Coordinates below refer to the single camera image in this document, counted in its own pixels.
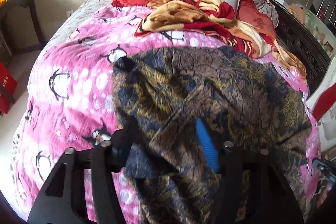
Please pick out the brown patterned garment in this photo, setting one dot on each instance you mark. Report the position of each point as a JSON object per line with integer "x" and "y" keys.
{"x": 210, "y": 82}

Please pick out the red and yellow blanket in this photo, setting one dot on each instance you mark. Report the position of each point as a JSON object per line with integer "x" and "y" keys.
{"x": 189, "y": 14}

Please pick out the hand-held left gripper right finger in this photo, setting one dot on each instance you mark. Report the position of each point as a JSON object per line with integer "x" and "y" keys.
{"x": 207, "y": 146}

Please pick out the red box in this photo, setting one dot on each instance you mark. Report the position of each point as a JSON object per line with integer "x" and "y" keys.
{"x": 6, "y": 87}

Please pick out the white armchair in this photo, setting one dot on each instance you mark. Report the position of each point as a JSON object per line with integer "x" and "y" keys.
{"x": 328, "y": 129}

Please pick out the dark carved wooden headboard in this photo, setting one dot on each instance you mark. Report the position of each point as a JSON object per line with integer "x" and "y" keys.
{"x": 296, "y": 40}

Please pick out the white wall outlet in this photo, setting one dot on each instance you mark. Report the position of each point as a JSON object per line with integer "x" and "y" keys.
{"x": 69, "y": 14}

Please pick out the pink penguin print blanket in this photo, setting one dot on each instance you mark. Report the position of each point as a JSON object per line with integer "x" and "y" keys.
{"x": 73, "y": 61}

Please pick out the red cloth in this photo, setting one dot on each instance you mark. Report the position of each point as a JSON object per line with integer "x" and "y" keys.
{"x": 325, "y": 103}

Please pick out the dark wooden side table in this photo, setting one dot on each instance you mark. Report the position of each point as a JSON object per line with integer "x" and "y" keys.
{"x": 23, "y": 8}

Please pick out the small red heart pillow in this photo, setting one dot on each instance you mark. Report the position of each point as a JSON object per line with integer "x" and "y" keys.
{"x": 256, "y": 16}

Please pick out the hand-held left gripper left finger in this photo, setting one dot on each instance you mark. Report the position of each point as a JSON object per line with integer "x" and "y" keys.
{"x": 119, "y": 151}

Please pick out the peach coloured bundle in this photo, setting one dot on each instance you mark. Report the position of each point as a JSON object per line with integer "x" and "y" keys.
{"x": 296, "y": 12}

